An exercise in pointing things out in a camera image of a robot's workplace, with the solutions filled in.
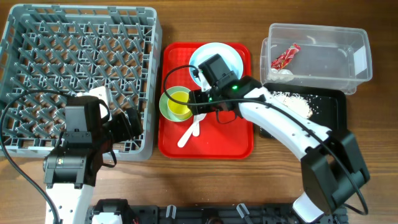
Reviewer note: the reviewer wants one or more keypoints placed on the red plastic tray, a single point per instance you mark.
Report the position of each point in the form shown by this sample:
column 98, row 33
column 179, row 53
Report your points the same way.
column 234, row 140

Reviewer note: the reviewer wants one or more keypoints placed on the red snack wrapper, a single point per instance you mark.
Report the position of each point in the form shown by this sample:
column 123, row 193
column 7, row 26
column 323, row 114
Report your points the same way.
column 285, row 58

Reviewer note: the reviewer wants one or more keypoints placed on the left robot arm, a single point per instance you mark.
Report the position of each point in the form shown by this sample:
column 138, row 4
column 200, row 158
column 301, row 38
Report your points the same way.
column 71, row 167

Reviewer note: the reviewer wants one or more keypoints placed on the light blue plate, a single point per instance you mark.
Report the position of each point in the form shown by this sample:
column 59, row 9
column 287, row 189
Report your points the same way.
column 230, row 53

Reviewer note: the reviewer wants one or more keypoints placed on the green bowl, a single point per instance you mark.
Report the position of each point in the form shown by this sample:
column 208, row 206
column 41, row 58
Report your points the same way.
column 166, row 113

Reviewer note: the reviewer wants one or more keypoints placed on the black waste tray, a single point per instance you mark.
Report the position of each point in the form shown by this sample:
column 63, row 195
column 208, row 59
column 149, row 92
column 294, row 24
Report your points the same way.
column 332, row 103

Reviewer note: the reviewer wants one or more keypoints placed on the white plastic fork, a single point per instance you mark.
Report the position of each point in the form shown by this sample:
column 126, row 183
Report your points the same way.
column 183, row 140

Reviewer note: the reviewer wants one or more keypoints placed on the rice food scraps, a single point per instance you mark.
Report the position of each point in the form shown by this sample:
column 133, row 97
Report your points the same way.
column 302, row 105

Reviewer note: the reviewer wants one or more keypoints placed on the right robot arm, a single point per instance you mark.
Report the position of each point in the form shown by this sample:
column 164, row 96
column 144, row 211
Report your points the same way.
column 333, row 168

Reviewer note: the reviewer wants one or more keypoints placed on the grey dishwasher rack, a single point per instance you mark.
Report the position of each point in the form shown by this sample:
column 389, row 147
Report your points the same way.
column 51, row 51

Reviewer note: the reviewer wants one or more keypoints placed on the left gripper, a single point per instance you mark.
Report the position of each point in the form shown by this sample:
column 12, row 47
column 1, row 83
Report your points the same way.
column 125, row 132

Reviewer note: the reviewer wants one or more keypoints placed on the white plastic spoon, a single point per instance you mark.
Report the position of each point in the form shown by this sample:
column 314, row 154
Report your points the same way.
column 196, row 129

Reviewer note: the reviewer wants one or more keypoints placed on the yellow cup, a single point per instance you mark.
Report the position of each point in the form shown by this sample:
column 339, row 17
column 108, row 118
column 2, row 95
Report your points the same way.
column 182, row 112

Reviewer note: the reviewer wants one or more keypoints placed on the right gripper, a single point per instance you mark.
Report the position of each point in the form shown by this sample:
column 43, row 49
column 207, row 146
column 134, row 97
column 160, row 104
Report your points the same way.
column 199, row 109

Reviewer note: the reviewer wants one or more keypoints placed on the clear plastic bin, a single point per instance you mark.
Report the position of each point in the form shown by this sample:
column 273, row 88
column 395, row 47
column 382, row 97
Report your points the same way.
column 337, row 58

